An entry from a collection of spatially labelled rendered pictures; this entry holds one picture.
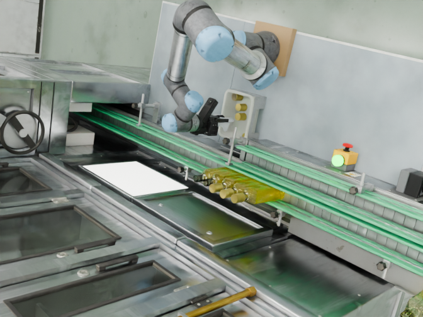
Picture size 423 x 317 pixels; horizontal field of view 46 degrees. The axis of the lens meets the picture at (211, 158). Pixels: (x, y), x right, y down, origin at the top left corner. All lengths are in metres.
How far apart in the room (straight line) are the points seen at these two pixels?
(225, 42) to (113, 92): 1.17
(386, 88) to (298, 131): 0.42
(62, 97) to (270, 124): 1.02
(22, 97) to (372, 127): 1.55
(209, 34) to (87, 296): 0.86
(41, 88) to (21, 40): 2.99
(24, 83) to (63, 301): 1.26
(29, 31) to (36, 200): 3.60
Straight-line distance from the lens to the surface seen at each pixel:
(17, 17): 5.40
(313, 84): 2.10
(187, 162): 2.32
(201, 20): 1.63
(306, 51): 2.13
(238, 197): 1.83
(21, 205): 2.00
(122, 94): 2.71
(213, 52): 1.63
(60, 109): 2.54
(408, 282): 1.86
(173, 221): 1.87
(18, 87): 2.43
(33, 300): 1.43
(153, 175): 2.36
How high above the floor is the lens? 2.52
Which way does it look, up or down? 45 degrees down
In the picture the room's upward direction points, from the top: 95 degrees counter-clockwise
